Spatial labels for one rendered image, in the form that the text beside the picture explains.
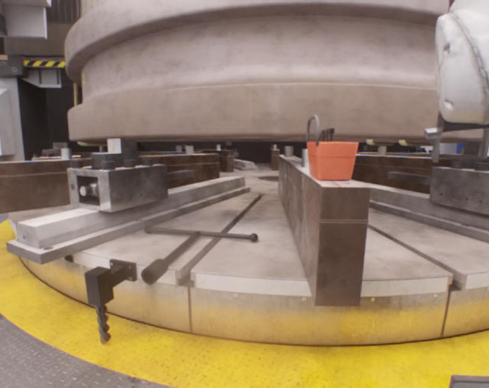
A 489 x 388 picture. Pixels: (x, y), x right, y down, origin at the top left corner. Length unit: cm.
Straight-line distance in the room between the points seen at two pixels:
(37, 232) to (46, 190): 122
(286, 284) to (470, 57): 90
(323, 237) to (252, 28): 129
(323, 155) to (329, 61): 91
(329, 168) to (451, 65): 58
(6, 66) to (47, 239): 334
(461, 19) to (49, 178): 261
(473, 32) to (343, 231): 59
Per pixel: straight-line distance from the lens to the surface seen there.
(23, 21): 383
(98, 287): 122
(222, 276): 114
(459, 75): 45
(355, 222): 88
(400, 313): 135
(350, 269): 93
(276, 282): 112
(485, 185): 185
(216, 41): 184
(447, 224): 201
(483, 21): 48
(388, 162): 322
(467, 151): 204
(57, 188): 270
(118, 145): 177
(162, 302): 135
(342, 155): 96
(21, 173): 267
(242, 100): 156
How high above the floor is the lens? 81
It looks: 10 degrees down
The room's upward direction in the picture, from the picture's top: straight up
